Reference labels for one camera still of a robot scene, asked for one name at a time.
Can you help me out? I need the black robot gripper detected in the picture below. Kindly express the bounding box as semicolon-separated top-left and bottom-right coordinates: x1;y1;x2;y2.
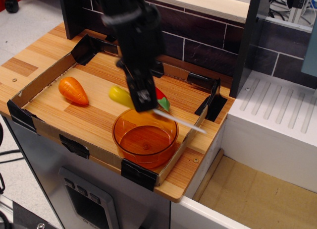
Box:
102;3;165;113

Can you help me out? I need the yellow handled toy knife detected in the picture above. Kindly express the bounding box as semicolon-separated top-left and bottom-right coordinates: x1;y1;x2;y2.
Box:
108;86;207;134

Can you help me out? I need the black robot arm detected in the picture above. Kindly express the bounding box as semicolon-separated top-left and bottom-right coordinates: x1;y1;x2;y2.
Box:
97;0;165;112

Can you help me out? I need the orange transparent plastic pot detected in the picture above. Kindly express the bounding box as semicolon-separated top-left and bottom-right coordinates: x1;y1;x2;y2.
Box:
112;109;179;169

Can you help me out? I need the cardboard fence with black tape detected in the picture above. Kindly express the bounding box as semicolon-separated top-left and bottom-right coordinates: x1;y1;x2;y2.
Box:
7;35;233;194

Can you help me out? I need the red toy chili pepper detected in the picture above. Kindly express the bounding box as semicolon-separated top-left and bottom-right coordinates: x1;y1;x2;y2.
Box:
156;87;170;112

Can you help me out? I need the orange toy carrot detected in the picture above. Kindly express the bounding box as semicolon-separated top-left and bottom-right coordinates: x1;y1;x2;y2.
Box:
58;77;89;105

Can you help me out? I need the grey toy oven front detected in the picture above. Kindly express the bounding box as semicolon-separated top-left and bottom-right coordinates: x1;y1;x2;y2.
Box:
4;118;170;229

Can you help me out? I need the white toy sink unit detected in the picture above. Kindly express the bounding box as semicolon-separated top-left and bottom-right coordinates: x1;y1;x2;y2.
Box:
170;72;317;229

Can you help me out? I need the black caster wheel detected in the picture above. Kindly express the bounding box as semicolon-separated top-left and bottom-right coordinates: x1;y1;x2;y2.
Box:
4;0;19;13

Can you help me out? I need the dark grey upright post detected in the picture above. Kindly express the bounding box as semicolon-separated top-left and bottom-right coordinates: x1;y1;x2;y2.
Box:
230;0;270;98

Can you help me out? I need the black floor cable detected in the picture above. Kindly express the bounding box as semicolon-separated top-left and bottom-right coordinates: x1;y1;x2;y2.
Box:
0;149;25;195

